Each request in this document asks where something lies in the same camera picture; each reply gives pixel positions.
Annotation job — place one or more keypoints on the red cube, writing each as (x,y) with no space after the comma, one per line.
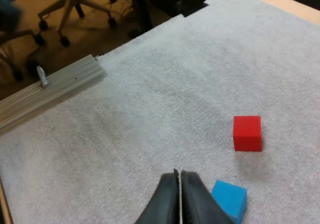
(247,133)

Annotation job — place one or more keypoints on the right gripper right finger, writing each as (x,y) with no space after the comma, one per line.
(197,204)

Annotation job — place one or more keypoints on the ribbed aluminium rail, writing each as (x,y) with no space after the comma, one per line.
(50,91)

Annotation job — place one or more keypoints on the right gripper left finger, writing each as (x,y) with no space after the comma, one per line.
(163,204)

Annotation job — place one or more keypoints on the blue cube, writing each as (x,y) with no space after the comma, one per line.
(231,199)

